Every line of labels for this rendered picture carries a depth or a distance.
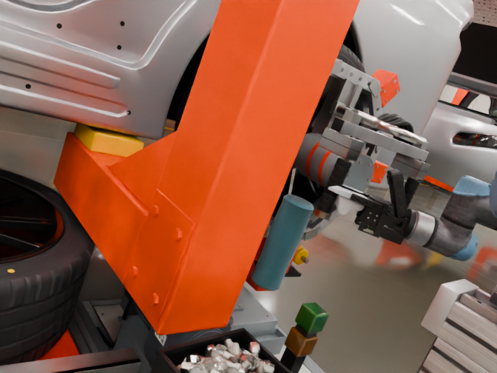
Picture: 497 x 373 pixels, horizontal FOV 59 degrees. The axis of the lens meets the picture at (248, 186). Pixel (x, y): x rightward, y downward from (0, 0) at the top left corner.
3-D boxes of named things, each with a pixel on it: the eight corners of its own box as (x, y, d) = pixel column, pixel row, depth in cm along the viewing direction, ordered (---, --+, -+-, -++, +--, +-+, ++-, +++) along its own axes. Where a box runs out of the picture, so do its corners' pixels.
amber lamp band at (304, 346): (296, 341, 84) (305, 323, 83) (311, 355, 81) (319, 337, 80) (282, 343, 81) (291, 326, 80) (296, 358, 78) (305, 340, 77)
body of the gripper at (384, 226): (355, 229, 103) (403, 248, 103) (370, 195, 101) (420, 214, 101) (350, 220, 111) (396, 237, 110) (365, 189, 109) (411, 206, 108)
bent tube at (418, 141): (372, 130, 141) (387, 98, 139) (424, 151, 127) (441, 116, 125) (339, 118, 129) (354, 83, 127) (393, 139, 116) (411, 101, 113)
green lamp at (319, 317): (307, 319, 83) (315, 300, 82) (322, 332, 80) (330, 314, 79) (293, 320, 80) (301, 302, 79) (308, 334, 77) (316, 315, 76)
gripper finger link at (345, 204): (322, 209, 102) (359, 222, 103) (333, 186, 101) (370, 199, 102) (320, 205, 105) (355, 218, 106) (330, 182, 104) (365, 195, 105)
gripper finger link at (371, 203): (351, 200, 100) (386, 213, 101) (353, 195, 100) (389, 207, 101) (346, 195, 105) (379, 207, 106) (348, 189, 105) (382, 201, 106)
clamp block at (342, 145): (329, 149, 111) (338, 129, 110) (356, 162, 105) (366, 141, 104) (316, 145, 108) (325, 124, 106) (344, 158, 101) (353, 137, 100)
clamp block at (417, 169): (398, 169, 134) (405, 152, 133) (424, 180, 128) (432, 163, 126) (389, 166, 131) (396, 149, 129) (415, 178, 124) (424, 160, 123)
